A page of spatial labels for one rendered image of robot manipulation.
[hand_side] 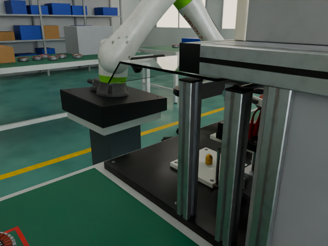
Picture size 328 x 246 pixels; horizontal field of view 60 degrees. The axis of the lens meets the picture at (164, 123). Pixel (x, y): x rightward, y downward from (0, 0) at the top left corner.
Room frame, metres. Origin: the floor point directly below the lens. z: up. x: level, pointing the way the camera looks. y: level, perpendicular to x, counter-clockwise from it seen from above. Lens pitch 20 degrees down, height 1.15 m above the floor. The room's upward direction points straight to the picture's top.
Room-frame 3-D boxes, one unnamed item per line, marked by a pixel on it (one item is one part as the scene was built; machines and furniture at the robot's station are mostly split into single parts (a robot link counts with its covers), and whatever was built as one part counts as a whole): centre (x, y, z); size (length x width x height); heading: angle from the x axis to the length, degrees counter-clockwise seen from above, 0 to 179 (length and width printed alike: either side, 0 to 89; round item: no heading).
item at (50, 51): (6.57, 2.68, 0.43); 0.42 x 0.28 x 0.30; 43
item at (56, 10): (6.84, 2.37, 1.40); 0.42 x 0.42 x 0.23; 41
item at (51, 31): (6.66, 2.60, 0.92); 0.40 x 0.36 x 0.28; 42
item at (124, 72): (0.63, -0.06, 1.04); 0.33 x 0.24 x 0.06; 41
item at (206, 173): (0.69, -0.12, 0.78); 0.15 x 0.15 x 0.01; 41
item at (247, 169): (0.59, -0.22, 0.80); 0.07 x 0.05 x 0.06; 131
